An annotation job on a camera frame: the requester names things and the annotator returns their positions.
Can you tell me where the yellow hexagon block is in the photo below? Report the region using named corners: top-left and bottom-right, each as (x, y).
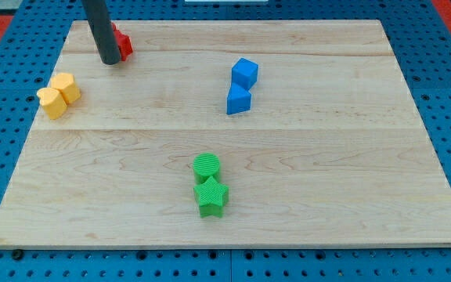
top-left (50, 73), bottom-right (81, 104)

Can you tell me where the yellow heart block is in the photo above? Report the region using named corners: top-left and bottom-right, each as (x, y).
top-left (37, 87), bottom-right (67, 120)

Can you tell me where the green cylinder block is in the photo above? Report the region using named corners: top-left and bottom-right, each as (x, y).
top-left (193, 153), bottom-right (221, 184)

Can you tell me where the blue triangle block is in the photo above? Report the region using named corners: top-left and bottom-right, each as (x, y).
top-left (226, 83), bottom-right (252, 115)

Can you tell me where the green star block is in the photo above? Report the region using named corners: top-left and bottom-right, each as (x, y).
top-left (193, 176), bottom-right (229, 218)

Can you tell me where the blue cube block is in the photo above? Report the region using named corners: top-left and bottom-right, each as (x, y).
top-left (232, 58), bottom-right (258, 90)

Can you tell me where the wooden board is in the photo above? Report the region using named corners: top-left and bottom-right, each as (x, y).
top-left (0, 20), bottom-right (451, 250)

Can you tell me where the red block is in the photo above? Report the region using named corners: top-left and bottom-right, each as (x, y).
top-left (111, 22), bottom-right (133, 61)

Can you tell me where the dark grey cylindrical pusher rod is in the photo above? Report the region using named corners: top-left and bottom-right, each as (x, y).
top-left (81, 0), bottom-right (121, 65)

